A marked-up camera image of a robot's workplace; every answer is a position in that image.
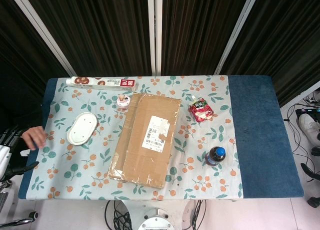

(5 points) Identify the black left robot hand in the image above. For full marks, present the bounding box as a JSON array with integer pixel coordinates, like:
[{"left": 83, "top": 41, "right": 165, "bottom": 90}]
[{"left": 0, "top": 128, "right": 40, "bottom": 177}]

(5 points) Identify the small pink cup toy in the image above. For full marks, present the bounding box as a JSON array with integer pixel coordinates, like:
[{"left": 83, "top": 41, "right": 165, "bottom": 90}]
[{"left": 117, "top": 94, "right": 131, "bottom": 111}]

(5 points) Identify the long white wrap box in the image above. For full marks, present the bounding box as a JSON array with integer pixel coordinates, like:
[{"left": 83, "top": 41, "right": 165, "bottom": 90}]
[{"left": 66, "top": 76, "right": 138, "bottom": 92}]

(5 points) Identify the white metal frame post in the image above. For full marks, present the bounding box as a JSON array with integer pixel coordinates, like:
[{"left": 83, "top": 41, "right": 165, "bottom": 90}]
[
  {"left": 147, "top": 0, "right": 163, "bottom": 76},
  {"left": 9, "top": 0, "right": 77, "bottom": 77},
  {"left": 214, "top": 0, "right": 267, "bottom": 75}
]

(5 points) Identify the black sleeved person forearm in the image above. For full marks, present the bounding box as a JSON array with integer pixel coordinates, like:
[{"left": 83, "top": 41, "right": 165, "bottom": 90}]
[{"left": 0, "top": 101, "right": 43, "bottom": 140}]

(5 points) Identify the blue fabric table cover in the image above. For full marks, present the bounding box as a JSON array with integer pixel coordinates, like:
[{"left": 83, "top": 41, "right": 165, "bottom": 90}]
[{"left": 18, "top": 75, "right": 305, "bottom": 199}]

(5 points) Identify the black chair base with caster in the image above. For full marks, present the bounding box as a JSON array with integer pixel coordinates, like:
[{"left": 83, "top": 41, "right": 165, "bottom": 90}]
[{"left": 0, "top": 211, "right": 39, "bottom": 228}]

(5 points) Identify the white oval plastic tray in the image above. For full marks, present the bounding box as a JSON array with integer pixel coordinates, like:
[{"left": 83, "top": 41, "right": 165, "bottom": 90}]
[{"left": 65, "top": 112, "right": 99, "bottom": 146}]

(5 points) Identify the bare person hand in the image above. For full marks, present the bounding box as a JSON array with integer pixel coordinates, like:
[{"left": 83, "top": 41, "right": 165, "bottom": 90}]
[{"left": 21, "top": 126, "right": 47, "bottom": 151}]

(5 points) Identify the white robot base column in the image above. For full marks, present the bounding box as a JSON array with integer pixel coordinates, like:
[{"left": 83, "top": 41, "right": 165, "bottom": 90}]
[{"left": 119, "top": 199, "right": 191, "bottom": 230}]

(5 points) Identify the floral fruit print tablecloth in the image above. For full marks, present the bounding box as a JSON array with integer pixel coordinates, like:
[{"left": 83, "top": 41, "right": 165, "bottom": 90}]
[{"left": 26, "top": 75, "right": 245, "bottom": 202}]

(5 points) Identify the red spouted drink pouch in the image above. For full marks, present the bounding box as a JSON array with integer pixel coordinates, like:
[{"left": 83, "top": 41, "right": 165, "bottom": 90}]
[{"left": 187, "top": 94, "right": 215, "bottom": 123}]

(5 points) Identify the black floor cable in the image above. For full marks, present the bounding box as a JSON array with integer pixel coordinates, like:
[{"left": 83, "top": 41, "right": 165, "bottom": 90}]
[{"left": 282, "top": 94, "right": 320, "bottom": 165}]

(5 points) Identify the small cola bottle blue cap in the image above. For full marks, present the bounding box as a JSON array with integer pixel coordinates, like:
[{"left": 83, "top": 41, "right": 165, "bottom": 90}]
[{"left": 204, "top": 146, "right": 227, "bottom": 167}]

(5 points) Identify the brown cardboard shipping box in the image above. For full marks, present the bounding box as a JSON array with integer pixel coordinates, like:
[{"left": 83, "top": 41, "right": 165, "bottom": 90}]
[{"left": 106, "top": 91, "right": 183, "bottom": 190}]

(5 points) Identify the white shoe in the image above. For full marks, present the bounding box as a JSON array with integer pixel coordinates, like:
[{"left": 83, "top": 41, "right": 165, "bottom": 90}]
[{"left": 298, "top": 113, "right": 320, "bottom": 142}]

